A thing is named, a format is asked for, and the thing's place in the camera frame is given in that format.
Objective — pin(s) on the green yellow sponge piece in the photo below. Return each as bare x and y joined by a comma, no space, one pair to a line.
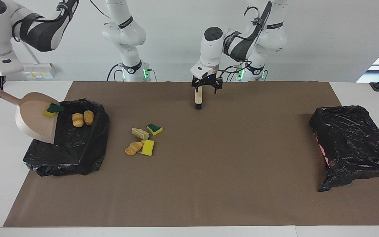
53,109
155,129

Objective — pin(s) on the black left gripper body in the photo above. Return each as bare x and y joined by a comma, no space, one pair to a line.
207,80

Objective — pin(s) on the beige plastic dustpan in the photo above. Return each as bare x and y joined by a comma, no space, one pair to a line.
35,121

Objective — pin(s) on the black bag bin showing pink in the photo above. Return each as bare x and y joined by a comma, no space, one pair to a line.
350,138

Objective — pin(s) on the orange croissant piece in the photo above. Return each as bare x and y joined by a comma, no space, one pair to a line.
133,148

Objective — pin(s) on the beige hand brush black bristles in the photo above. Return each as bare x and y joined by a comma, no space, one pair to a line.
198,97

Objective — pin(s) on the white wall socket box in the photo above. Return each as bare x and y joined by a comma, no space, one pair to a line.
39,70

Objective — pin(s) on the black bag lined bin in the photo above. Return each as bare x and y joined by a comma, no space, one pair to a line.
74,148

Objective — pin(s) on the brown bread roll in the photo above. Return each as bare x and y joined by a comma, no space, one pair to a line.
88,118

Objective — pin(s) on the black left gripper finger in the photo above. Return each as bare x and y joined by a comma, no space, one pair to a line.
194,85
218,85

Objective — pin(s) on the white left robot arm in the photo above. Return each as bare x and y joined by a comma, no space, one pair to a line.
211,52

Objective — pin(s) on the brown paper table mat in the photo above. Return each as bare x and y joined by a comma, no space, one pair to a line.
189,210

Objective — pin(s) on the pale croissant piece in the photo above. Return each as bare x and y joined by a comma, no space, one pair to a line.
77,119

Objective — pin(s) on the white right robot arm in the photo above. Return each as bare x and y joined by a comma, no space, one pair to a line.
123,33

